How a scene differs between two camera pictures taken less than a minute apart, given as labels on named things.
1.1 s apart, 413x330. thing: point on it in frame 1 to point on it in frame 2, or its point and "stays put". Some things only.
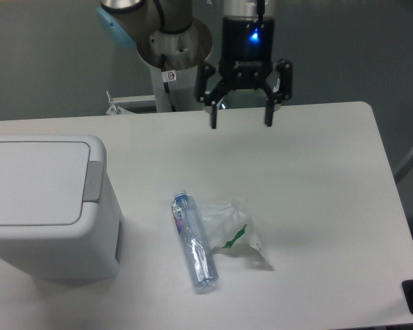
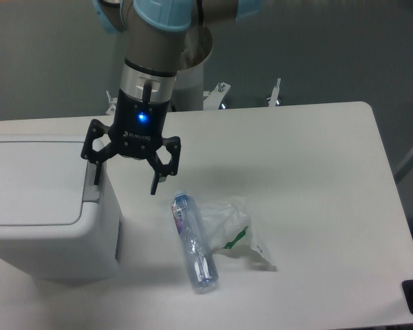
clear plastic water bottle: (195, 243) stays put
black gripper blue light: (248, 51) to (138, 130)
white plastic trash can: (54, 205) stays put
